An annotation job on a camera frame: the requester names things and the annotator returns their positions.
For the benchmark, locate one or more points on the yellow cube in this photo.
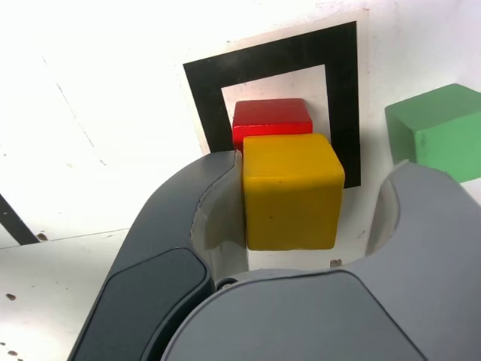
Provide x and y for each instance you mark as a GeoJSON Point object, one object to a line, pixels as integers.
{"type": "Point", "coordinates": [293, 195]}

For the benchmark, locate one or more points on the green cube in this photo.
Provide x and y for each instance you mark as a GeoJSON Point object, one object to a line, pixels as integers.
{"type": "Point", "coordinates": [439, 131]}

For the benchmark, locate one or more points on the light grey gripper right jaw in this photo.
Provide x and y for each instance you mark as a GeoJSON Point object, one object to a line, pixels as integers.
{"type": "Point", "coordinates": [376, 312]}

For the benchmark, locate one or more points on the black tape square outline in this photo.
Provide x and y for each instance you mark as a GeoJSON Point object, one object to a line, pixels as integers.
{"type": "Point", "coordinates": [340, 56]}

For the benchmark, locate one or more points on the red cube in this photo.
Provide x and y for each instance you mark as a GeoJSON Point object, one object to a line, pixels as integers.
{"type": "Point", "coordinates": [270, 116]}

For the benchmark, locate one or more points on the black tape strip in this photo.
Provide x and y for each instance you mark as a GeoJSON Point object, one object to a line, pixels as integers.
{"type": "Point", "coordinates": [17, 222]}

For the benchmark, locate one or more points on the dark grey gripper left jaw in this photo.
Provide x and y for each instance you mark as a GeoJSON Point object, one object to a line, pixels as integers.
{"type": "Point", "coordinates": [150, 270]}

